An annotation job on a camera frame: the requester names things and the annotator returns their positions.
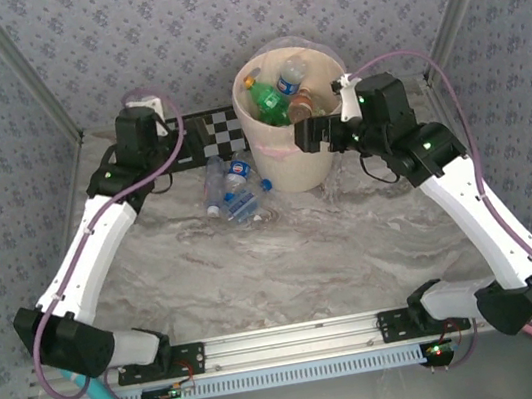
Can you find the cream plastic waste bin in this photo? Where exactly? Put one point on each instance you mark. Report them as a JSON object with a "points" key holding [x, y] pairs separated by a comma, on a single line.
{"points": [[297, 169]]}

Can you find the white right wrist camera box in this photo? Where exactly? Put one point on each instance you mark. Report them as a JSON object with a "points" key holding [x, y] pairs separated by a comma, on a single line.
{"points": [[347, 100]]}

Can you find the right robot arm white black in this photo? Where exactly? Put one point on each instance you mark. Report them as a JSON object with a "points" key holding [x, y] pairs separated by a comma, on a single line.
{"points": [[478, 226]]}

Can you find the brown drink bottle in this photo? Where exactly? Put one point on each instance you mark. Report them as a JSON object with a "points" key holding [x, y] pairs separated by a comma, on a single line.
{"points": [[303, 108]]}

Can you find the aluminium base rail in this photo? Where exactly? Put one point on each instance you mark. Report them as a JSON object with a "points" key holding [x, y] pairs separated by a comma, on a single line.
{"points": [[293, 339]]}

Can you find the clear plastic bin liner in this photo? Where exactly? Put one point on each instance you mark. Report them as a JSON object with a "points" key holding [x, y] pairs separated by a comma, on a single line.
{"points": [[274, 151]]}

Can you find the green Sprite bottle yellow cap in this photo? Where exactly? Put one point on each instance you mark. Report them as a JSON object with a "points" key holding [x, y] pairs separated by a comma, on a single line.
{"points": [[271, 102]]}

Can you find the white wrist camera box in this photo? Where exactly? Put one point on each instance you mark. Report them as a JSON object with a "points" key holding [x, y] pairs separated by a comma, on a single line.
{"points": [[347, 100], [145, 107]]}

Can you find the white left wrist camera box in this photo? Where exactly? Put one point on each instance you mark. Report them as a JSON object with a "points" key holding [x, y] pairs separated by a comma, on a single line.
{"points": [[145, 107]]}

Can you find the clear empty plastic bottle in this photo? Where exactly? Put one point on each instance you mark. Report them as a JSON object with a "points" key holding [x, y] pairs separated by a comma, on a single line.
{"points": [[215, 182]]}

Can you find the clear bottle blue label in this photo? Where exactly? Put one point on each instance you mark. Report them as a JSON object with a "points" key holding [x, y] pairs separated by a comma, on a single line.
{"points": [[242, 206]]}

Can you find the black grey chessboard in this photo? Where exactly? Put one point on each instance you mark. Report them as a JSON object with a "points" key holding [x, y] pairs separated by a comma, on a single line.
{"points": [[225, 132]]}

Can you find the small circuit board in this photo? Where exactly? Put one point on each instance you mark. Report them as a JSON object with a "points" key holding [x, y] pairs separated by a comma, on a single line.
{"points": [[167, 393], [437, 349]]}

